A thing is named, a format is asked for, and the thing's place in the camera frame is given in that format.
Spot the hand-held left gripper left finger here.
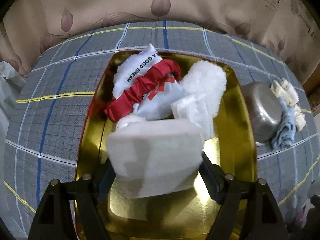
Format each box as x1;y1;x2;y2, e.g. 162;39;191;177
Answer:
28;164;115;240

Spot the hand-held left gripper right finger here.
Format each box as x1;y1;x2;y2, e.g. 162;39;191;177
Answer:
199;152;288;240

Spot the red and gold tin box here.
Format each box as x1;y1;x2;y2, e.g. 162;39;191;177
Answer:
74;51;258;240

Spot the white sponge block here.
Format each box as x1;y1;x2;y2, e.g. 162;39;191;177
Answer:
105;119;204;198
171;92;214;140

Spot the light blue towel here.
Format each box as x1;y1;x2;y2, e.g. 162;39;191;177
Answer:
271;97;297;150

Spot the red satin scrunchie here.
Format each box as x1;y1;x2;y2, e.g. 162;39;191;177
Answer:
104;60;182;123

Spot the white fluffy fleece piece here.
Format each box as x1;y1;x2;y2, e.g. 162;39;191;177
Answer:
180;60;227;118

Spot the white satin printed cloth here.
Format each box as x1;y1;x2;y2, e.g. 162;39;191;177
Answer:
112;44;190;120

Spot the white and yellow sock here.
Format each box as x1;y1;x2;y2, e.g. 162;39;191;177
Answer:
270;79;299;105

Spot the stainless steel bowl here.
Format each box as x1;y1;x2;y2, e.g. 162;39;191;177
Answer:
240;82;283;143

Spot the translucent plastic sheet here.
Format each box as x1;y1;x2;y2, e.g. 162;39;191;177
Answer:
0;61;27;120

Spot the brown wooden door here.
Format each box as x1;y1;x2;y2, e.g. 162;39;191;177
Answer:
300;62;320;95

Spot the beige leaf print curtain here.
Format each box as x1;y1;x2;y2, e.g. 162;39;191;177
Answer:
0;0;320;85

